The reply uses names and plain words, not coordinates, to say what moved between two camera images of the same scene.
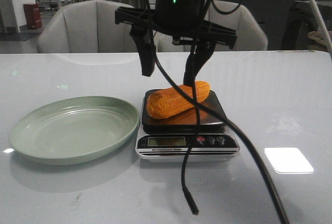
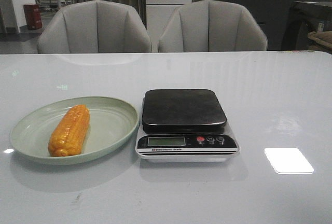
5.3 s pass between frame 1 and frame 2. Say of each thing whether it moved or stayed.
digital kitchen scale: stayed
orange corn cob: moved
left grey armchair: stayed
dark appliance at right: stayed
